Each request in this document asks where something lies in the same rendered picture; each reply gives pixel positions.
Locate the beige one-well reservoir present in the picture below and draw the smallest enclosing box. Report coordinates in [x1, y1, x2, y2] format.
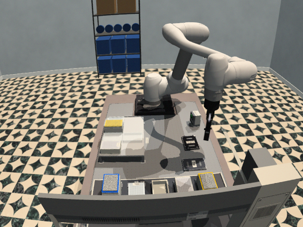
[151, 180, 169, 194]

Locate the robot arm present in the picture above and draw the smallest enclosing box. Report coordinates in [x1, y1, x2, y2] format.
[138, 22, 258, 109]

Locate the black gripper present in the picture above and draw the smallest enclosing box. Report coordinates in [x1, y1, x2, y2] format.
[204, 99, 220, 141]

